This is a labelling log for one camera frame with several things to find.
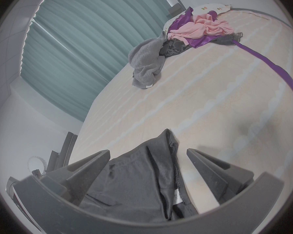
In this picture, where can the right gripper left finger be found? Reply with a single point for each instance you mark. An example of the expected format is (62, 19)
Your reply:
(88, 173)

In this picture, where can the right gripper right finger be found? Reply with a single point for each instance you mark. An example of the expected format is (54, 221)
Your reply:
(210, 173)

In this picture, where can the black T-shirt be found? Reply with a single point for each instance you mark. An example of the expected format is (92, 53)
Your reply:
(136, 179)

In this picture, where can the pile of clothes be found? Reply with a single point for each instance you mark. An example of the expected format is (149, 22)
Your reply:
(200, 30)

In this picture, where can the bed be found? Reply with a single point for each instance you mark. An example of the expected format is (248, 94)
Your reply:
(197, 94)

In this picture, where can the black chest of drawers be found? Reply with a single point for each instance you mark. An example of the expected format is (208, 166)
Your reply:
(68, 150)

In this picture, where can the black dressing table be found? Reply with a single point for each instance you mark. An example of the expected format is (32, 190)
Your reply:
(52, 163)

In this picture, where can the round white-framed mirror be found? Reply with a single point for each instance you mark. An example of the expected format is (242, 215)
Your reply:
(36, 163)

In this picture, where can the blue-green curtain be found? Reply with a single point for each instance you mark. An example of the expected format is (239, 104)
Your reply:
(58, 77)
(100, 25)

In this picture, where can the grey garment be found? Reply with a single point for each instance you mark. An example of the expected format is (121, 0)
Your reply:
(146, 62)

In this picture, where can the white printed pillow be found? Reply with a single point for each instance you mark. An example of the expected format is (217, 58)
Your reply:
(210, 8)

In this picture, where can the grey bedside table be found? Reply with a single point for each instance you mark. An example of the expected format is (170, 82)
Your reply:
(174, 8)

